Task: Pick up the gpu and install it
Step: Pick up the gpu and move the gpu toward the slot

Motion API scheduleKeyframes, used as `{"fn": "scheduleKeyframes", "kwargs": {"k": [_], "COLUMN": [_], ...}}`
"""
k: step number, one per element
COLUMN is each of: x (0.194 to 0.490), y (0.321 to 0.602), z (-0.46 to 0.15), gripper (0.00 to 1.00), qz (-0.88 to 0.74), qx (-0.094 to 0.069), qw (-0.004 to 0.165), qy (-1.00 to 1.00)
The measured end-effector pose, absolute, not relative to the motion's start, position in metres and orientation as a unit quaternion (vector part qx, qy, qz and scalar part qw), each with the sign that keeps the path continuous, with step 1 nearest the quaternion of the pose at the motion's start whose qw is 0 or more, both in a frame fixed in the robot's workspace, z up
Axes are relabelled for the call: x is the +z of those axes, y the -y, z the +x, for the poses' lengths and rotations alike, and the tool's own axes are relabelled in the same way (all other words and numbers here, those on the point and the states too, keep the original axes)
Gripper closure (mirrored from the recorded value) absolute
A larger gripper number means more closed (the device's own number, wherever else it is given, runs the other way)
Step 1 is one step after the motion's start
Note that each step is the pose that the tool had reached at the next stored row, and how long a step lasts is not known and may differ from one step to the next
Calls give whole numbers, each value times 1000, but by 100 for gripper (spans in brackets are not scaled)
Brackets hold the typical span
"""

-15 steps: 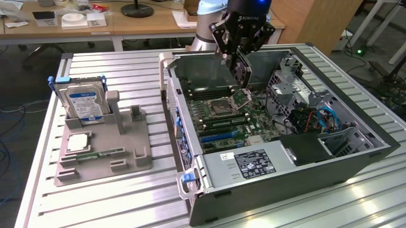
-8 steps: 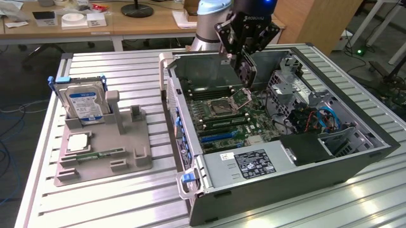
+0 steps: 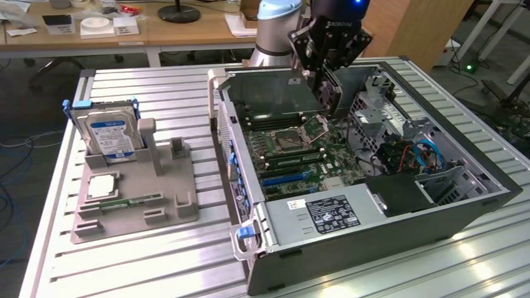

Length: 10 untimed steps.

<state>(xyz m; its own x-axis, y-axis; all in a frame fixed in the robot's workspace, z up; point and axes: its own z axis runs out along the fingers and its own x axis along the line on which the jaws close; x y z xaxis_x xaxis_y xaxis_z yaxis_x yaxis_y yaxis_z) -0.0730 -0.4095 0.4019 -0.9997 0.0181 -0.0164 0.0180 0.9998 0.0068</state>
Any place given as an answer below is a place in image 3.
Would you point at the wooden cabinet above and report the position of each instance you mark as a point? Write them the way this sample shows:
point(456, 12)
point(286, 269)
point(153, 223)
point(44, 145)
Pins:
point(414, 31)

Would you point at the grey power supply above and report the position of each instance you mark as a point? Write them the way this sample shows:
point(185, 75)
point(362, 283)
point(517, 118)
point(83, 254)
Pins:
point(290, 229)

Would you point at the blue expansion slot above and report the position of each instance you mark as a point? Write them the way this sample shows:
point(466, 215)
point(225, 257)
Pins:
point(286, 180)

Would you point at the black plastic shroud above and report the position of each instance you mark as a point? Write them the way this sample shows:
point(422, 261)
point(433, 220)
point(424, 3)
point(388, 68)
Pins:
point(393, 192)

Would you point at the open socket cover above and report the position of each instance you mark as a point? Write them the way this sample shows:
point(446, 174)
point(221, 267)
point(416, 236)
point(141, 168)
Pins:
point(317, 128)

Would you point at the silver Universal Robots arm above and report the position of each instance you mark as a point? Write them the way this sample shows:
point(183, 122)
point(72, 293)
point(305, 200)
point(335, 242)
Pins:
point(273, 34)

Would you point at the hard disk with blue caddy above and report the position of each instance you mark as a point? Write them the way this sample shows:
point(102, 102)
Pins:
point(107, 142)

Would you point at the black equipment stand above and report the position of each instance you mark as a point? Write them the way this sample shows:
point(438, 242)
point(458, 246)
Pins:
point(493, 88)

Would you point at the white desk frame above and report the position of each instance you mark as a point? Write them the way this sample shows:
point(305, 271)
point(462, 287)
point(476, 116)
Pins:
point(476, 29)

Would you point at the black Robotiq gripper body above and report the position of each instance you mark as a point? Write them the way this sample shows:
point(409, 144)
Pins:
point(337, 34)

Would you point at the black power connector block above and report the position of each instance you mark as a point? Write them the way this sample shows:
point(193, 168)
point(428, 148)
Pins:
point(392, 158)

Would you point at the grey parts rack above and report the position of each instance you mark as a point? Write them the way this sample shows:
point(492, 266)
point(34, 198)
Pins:
point(137, 174)

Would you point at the silver disk bay cage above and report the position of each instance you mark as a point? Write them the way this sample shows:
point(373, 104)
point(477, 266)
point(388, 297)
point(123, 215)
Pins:
point(365, 119)

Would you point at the white paper slip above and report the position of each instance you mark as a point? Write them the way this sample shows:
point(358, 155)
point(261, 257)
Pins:
point(20, 31)

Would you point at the grey cup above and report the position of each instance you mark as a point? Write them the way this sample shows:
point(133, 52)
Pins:
point(60, 3)

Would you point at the wooden desk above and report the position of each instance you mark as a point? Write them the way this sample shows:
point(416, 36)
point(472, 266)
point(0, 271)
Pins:
point(166, 34)

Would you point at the white box with black top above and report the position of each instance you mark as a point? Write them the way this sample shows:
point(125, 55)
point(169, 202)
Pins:
point(60, 29)

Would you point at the device with green light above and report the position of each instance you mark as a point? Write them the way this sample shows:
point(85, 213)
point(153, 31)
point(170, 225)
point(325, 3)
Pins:
point(469, 67)

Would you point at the white labelled box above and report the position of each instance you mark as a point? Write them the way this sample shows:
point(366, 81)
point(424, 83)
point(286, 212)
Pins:
point(125, 25)

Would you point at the open black PC case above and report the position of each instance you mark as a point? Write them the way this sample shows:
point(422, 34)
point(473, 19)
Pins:
point(331, 267)

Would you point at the black chair base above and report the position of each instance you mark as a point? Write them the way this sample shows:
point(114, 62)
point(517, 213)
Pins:
point(50, 69)

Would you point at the black round lamp base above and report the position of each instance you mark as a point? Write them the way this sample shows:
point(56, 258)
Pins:
point(178, 15)

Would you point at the clear plastic bag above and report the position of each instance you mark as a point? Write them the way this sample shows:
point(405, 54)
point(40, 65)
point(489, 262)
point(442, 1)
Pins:
point(12, 12)

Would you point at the white bowl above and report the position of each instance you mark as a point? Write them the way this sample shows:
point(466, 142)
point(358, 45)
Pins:
point(79, 3)

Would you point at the silver disk bay bracket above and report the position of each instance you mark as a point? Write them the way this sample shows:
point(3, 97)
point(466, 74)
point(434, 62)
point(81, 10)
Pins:
point(438, 180)

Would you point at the red packet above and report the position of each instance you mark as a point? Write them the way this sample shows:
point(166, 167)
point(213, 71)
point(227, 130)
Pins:
point(129, 10)

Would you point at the black RAM slot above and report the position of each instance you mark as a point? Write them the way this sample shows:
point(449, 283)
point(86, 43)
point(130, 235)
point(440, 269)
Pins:
point(273, 115)
point(274, 119)
point(275, 122)
point(277, 126)

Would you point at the silver CPU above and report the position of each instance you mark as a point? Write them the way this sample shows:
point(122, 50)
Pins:
point(102, 186)

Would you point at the white desk edge label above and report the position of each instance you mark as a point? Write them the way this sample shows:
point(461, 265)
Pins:
point(130, 43)

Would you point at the white paper stack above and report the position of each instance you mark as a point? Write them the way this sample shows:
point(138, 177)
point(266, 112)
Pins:
point(238, 28)

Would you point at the white roll on box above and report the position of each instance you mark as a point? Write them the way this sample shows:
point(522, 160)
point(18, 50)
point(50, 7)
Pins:
point(98, 28)

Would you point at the silver chipset heatsink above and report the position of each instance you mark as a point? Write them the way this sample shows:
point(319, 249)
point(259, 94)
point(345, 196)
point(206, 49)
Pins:
point(333, 183)

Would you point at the green motherboard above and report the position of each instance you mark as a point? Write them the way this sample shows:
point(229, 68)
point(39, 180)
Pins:
point(331, 155)

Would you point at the dark small object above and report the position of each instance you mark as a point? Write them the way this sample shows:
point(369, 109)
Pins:
point(109, 9)

